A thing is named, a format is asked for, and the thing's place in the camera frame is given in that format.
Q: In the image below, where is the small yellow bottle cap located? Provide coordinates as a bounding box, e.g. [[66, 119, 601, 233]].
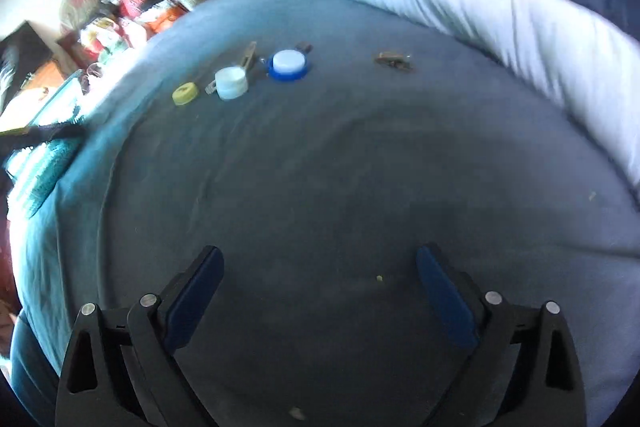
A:
[[172, 83, 199, 106]]

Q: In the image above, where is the white jar lid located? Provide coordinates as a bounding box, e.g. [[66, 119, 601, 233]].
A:
[[215, 67, 249, 100]]

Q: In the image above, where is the pile of bags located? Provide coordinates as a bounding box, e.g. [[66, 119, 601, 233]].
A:
[[57, 0, 211, 68]]

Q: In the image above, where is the grey-blue fleece blanket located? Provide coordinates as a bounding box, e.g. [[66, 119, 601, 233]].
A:
[[10, 0, 640, 427]]

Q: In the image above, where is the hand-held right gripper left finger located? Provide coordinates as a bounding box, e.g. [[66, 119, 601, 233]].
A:
[[55, 245, 225, 427]]

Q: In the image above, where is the teal plastic basket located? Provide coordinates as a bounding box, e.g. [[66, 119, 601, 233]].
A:
[[4, 107, 86, 215]]

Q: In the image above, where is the light blue rolled blanket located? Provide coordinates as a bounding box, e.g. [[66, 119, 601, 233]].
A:
[[262, 0, 640, 192]]

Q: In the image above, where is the dark television screen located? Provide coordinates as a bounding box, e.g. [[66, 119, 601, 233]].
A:
[[0, 21, 56, 94]]

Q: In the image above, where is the light wooden clothespin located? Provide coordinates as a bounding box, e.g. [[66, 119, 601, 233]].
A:
[[234, 41, 259, 70]]

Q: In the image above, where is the blue bottle cap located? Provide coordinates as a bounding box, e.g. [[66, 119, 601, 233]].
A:
[[265, 49, 313, 82]]

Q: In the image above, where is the dark metal hair clip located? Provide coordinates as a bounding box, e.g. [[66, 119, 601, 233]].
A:
[[375, 51, 415, 72]]

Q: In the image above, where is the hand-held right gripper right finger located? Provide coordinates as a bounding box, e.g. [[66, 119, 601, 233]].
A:
[[416, 243, 587, 427]]

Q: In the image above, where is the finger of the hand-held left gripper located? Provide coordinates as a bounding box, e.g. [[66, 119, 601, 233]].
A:
[[0, 123, 86, 152]]

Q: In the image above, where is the white cap inside blue cap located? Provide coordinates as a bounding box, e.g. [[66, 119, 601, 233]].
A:
[[272, 50, 307, 75]]

